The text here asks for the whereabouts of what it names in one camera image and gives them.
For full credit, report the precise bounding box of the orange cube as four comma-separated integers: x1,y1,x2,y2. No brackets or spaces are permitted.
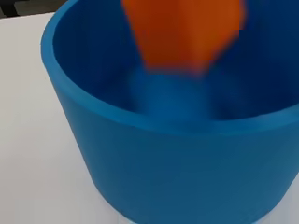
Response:
121,0,247,77

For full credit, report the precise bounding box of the blue round tub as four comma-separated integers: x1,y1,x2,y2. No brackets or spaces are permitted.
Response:
40,0,299,224

